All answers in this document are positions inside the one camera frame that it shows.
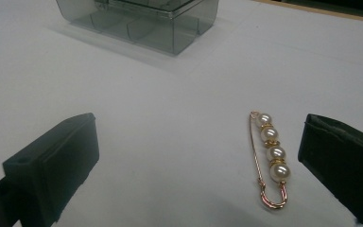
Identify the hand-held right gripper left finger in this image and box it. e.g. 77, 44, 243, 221
1, 112, 100, 227

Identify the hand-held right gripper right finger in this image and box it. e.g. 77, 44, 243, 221
298, 113, 363, 227

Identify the gold pearl brooch pin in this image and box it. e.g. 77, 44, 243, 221
249, 110, 292, 210

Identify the clear grey compartment box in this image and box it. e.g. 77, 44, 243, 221
55, 0, 220, 57

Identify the wooden table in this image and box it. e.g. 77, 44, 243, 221
253, 0, 363, 25

